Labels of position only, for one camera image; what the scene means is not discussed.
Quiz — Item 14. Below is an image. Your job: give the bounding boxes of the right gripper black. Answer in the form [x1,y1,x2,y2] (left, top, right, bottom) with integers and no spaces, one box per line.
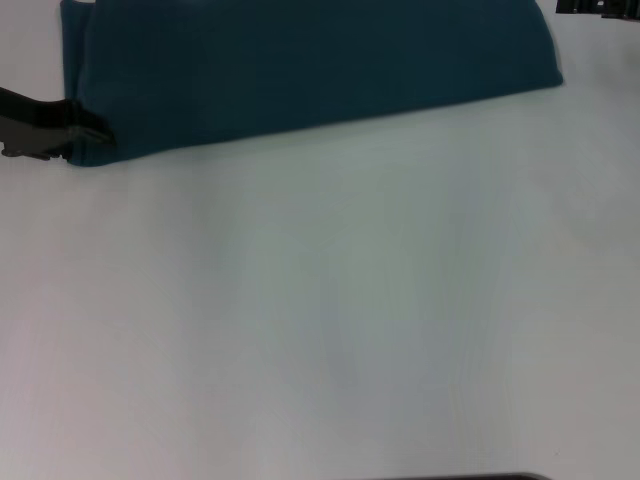
[556,0,640,21]

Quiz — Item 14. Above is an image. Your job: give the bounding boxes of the teal blue printed t-shirt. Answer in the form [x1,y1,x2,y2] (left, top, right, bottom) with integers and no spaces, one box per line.
[59,0,565,168]

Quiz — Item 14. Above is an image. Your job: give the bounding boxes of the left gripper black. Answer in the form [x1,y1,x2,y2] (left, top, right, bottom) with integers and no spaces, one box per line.
[0,86,117,162]

